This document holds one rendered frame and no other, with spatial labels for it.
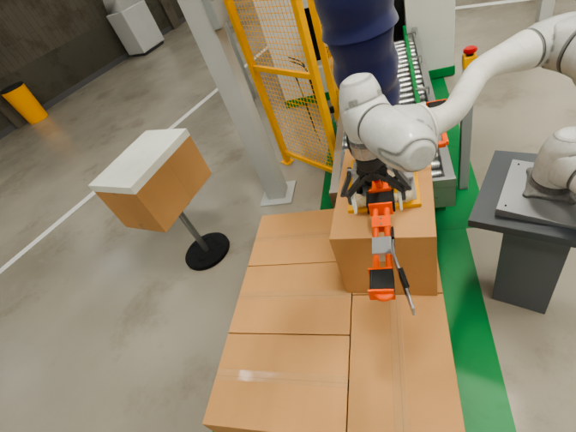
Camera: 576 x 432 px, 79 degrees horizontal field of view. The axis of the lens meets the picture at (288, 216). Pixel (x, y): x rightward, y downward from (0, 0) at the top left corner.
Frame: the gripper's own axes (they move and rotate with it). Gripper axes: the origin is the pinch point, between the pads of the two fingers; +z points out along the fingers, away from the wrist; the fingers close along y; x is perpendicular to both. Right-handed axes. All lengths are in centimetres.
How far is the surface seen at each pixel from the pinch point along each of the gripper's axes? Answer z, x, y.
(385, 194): 12.2, -19.0, -1.2
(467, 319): 121, -29, -35
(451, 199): 75, -79, -32
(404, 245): 31.8, -10.7, -6.1
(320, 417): 68, 42, 29
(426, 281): 56, -11, -13
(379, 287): 12.2, 20.9, 0.9
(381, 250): 12.8, 6.8, 0.5
